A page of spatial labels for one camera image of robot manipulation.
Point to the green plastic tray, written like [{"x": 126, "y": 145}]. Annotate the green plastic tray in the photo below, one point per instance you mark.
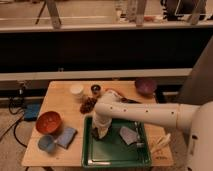
[{"x": 112, "y": 151}]

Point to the orange bowl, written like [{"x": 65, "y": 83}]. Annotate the orange bowl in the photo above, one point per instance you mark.
[{"x": 48, "y": 122}]

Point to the brown grape bunch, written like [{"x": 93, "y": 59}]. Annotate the brown grape bunch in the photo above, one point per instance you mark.
[{"x": 87, "y": 105}]

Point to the small dark metal cup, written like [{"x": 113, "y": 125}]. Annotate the small dark metal cup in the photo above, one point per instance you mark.
[{"x": 96, "y": 89}]

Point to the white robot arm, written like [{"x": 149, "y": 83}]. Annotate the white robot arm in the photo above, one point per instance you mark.
[{"x": 196, "y": 120}]

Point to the grey eraser cloth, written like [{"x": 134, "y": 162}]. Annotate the grey eraser cloth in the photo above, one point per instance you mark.
[{"x": 128, "y": 135}]

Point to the black handled knife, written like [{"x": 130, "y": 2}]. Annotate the black handled knife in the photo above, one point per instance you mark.
[{"x": 126, "y": 100}]

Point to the white cup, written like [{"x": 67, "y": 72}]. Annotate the white cup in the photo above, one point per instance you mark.
[{"x": 77, "y": 90}]

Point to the blue small cup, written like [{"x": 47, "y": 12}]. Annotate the blue small cup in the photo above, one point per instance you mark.
[{"x": 46, "y": 143}]

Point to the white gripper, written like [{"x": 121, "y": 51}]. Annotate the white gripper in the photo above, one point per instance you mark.
[{"x": 100, "y": 126}]

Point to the blue power box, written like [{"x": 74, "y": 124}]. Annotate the blue power box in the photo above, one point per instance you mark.
[{"x": 31, "y": 112}]

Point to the pale banana bunch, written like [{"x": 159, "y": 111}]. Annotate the pale banana bunch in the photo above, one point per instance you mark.
[{"x": 160, "y": 143}]

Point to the wooden table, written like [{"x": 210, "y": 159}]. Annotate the wooden table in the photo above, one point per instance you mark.
[{"x": 58, "y": 98}]

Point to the metal fork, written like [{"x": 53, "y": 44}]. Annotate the metal fork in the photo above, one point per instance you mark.
[{"x": 139, "y": 142}]

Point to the purple bowl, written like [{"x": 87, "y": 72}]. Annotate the purple bowl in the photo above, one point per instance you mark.
[{"x": 145, "y": 86}]

